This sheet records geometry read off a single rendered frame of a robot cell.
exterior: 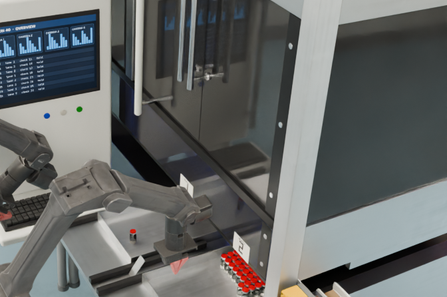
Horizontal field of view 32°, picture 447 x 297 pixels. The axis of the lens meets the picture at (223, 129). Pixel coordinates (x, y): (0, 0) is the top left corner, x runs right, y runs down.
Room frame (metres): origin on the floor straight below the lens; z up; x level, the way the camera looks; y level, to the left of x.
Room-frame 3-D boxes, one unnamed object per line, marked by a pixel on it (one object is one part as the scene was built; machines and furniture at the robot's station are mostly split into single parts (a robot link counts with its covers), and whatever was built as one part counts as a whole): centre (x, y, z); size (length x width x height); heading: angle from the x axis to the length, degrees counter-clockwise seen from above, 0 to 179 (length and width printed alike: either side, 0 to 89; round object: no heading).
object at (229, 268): (1.79, -0.08, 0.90); 0.18 x 0.02 x 0.05; 33
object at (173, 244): (1.58, 0.10, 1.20); 0.10 x 0.07 x 0.07; 123
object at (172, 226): (1.59, 0.10, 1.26); 0.07 x 0.06 x 0.07; 131
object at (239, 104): (1.87, -0.05, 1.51); 0.43 x 0.01 x 0.59; 33
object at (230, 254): (1.81, -0.10, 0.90); 0.18 x 0.02 x 0.05; 33
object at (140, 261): (1.76, 0.27, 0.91); 0.14 x 0.03 x 0.06; 124
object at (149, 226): (2.03, 0.18, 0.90); 0.34 x 0.26 x 0.04; 123
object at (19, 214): (2.20, 0.58, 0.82); 0.40 x 0.14 x 0.02; 123
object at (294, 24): (1.70, -0.15, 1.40); 0.05 x 0.01 x 0.80; 33
